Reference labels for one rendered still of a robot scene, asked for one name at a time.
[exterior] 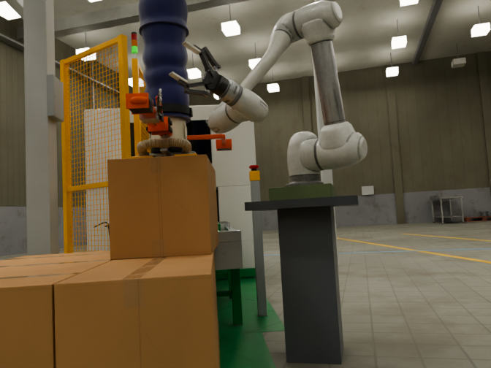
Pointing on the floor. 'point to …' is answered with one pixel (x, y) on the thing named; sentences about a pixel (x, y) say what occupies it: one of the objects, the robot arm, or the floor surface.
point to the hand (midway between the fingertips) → (180, 59)
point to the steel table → (450, 207)
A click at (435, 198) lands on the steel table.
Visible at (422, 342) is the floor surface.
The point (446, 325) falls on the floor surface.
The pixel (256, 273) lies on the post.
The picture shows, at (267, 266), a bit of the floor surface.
